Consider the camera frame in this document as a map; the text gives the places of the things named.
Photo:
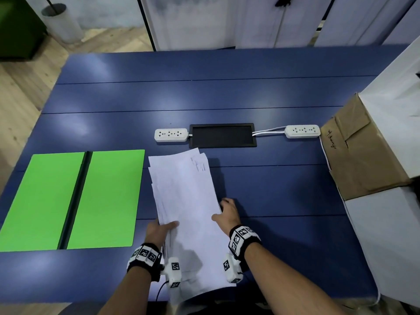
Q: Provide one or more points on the grey plant pot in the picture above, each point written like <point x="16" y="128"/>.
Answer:
<point x="64" y="26"/>

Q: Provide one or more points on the person's black clothing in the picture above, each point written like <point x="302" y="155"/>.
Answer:
<point x="226" y="306"/>

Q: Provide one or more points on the dark green cabinet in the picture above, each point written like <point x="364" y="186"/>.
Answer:
<point x="19" y="29"/>

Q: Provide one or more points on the person's right forearm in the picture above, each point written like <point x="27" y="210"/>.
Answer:
<point x="285" y="285"/>

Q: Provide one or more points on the white partition panels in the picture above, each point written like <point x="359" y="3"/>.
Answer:
<point x="213" y="19"/>

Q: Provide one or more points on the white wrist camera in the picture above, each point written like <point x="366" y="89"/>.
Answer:
<point x="231" y="267"/>
<point x="172" y="272"/>

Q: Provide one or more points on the person's right hand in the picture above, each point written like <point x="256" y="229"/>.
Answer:
<point x="229" y="214"/>

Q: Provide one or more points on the left marker wristband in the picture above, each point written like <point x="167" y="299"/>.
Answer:
<point x="144" y="257"/>

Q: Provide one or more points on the black hanging item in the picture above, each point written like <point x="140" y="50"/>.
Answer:
<point x="283" y="1"/>

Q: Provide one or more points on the white cabinet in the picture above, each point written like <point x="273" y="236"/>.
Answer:
<point x="390" y="239"/>

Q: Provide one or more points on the marker wristband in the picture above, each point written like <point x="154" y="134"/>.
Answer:
<point x="244" y="241"/>
<point x="144" y="257"/>

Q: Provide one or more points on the green potted plant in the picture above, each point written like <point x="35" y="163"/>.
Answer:
<point x="48" y="3"/>

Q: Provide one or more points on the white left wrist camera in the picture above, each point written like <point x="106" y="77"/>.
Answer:
<point x="172" y="272"/>

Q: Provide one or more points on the brown cardboard box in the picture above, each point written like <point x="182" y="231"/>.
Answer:
<point x="364" y="160"/>

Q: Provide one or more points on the person's left forearm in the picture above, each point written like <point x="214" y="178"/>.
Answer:
<point x="126" y="295"/>

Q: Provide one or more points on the right marker wristband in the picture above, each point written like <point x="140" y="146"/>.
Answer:
<point x="244" y="241"/>

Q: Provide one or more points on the white power strip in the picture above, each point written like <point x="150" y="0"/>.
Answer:
<point x="171" y="135"/>
<point x="302" y="131"/>

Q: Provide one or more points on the pile of white papers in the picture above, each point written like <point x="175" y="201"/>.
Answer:
<point x="183" y="193"/>

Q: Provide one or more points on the person's left hand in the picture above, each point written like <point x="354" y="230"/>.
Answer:
<point x="157" y="234"/>

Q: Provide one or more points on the green folder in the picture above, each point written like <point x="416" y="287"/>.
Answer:
<point x="108" y="196"/>

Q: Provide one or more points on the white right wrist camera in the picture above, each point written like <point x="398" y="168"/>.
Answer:
<point x="231" y="267"/>

